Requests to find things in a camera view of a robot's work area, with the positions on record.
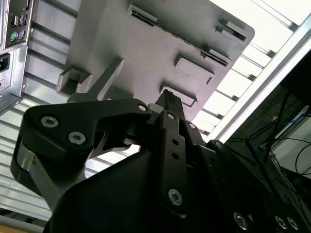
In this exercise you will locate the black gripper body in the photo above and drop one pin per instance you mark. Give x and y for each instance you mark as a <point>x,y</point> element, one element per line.
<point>121,194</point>

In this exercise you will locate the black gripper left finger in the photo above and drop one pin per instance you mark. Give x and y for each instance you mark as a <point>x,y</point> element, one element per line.
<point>73,119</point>

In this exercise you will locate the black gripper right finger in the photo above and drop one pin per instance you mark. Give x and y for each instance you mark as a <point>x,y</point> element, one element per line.
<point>243,184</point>

